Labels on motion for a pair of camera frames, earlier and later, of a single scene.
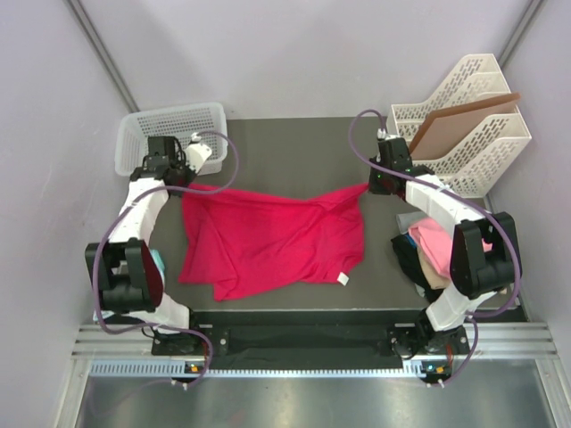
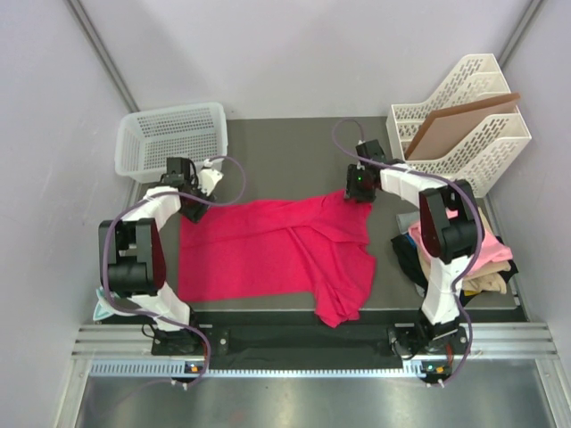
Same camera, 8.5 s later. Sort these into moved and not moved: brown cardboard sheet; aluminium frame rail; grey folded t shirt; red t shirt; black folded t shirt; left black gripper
Moved: red t shirt; left black gripper
Not moved: aluminium frame rail; grey folded t shirt; brown cardboard sheet; black folded t shirt
